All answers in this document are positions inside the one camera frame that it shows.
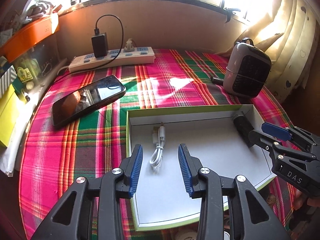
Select black rectangular device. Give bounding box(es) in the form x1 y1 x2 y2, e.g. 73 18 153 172
233 113 256 148

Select white usb cable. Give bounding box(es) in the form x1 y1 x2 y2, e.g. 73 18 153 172
149 122 167 169

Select person right hand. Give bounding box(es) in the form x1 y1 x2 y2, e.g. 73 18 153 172
293 189 320 210

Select plaid bed cover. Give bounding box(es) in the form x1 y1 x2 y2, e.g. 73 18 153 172
18 48 298 240

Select grey portable heater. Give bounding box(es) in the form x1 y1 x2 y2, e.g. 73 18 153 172
223 37 272 98

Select black heater plug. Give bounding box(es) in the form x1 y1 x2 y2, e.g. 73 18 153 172
210 77 223 86

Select green white cardboard box tray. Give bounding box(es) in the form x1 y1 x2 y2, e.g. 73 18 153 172
126 103 277 232

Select cream heart curtain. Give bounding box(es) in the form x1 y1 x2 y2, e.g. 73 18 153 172
220 0 320 103

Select black smartphone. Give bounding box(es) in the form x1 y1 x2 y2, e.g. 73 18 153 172
52 75 126 128

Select yellow box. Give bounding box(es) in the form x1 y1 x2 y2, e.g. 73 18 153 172
0 85 25 148

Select white power strip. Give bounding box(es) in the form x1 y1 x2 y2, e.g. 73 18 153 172
68 47 156 73

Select green striped box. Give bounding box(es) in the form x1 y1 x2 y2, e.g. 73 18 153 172
0 65 17 98

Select white plug in strip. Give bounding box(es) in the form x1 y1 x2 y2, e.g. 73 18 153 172
123 38 136 53

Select black charger adapter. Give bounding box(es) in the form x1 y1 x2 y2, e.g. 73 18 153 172
92 33 108 58

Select orange storage box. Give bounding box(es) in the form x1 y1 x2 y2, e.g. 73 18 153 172
1 13 59 62

